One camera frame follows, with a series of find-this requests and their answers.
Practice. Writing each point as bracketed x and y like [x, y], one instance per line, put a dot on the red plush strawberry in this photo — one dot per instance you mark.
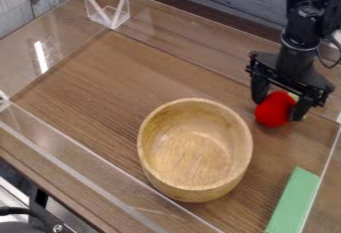
[272, 112]

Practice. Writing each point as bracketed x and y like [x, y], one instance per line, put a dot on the clear acrylic front panel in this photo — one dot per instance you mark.
[113, 196]

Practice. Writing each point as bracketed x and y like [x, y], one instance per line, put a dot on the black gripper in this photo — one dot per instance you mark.
[310, 86]

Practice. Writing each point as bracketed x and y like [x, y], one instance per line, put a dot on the green rectangular block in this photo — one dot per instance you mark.
[293, 204]

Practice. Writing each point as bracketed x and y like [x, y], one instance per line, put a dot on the black metal table bracket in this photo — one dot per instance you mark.
[52, 224]

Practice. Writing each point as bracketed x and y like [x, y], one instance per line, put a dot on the wooden bowl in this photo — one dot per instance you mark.
[194, 148]

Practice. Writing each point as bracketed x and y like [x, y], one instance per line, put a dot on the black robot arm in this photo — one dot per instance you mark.
[312, 21]

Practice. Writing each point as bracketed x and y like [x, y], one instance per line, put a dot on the clear acrylic corner bracket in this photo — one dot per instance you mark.
[109, 16]

